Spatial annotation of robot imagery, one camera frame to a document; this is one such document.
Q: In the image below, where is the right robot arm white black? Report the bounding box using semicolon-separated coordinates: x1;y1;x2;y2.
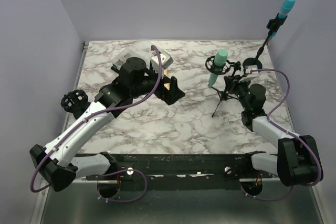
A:
224;75;323;186

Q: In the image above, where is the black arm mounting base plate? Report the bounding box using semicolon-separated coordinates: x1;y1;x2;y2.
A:
86;153;271;191

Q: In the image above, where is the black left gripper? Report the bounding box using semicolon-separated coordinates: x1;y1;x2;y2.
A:
132;65;186;105

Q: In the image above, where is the black tripod shock mount stand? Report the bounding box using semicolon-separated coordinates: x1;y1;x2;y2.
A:
205;56;242;117

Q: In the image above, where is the black shock mount desk stand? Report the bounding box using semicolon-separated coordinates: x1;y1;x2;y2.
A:
60;90;90;119

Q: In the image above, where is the cream yellow microphone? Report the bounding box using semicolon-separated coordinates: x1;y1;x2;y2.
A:
163;69;170;90

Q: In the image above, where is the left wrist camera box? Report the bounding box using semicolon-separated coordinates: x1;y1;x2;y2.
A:
150;51;174;73

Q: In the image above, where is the clear plastic screw organizer box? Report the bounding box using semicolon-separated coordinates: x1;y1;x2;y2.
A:
111;48;153;73

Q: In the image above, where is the black round base mic stand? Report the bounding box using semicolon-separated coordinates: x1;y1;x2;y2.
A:
243;13;288;69

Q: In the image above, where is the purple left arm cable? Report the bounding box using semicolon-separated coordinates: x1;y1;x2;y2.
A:
30;45;149;204

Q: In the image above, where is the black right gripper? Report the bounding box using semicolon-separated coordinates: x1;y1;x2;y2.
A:
224;74;252;111

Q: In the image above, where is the mint green microphone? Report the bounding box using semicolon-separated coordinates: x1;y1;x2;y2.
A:
208;49;228;88

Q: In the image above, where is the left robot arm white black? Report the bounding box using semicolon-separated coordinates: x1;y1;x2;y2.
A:
29;56;185;191

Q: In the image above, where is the blue microphone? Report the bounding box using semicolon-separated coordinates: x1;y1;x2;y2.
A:
268;0;296;40

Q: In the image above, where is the aluminium extrusion rail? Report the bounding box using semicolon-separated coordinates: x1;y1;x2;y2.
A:
40;178;90;188

